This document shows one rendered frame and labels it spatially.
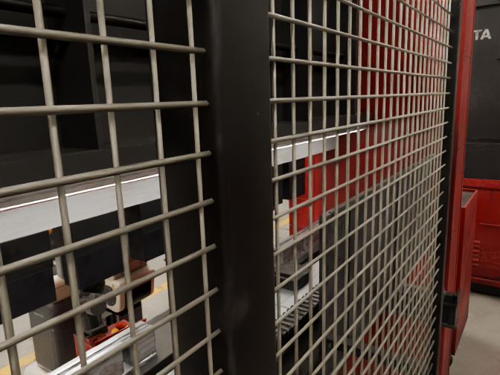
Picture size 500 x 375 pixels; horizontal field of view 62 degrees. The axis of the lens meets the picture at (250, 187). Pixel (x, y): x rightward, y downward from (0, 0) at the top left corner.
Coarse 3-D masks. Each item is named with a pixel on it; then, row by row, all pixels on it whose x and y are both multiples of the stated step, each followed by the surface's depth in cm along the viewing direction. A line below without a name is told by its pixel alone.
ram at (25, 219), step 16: (304, 144) 185; (320, 144) 198; (272, 160) 164; (288, 160) 175; (80, 192) 96; (96, 192) 100; (112, 192) 104; (128, 192) 108; (144, 192) 112; (16, 208) 85; (32, 208) 87; (48, 208) 90; (80, 208) 97; (96, 208) 100; (112, 208) 104; (0, 224) 82; (16, 224) 85; (32, 224) 88; (48, 224) 91; (0, 240) 83
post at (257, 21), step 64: (192, 0) 20; (256, 0) 22; (256, 64) 23; (192, 128) 22; (256, 128) 23; (192, 192) 23; (256, 192) 24; (256, 256) 24; (192, 320) 25; (256, 320) 25
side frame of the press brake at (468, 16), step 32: (384, 0) 189; (416, 0) 181; (384, 32) 191; (416, 96) 189; (320, 160) 222; (352, 160) 212; (384, 160) 202; (320, 192) 225; (352, 192) 215; (448, 224) 191; (448, 256) 194; (448, 288) 198; (416, 352) 211; (448, 352) 220
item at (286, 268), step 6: (282, 264) 146; (288, 264) 146; (282, 270) 141; (288, 270) 141; (306, 270) 143; (282, 276) 139; (288, 276) 138; (300, 276) 139; (306, 276) 141; (288, 282) 137; (300, 282) 138; (306, 282) 141; (282, 288) 139; (288, 288) 137; (300, 288) 138
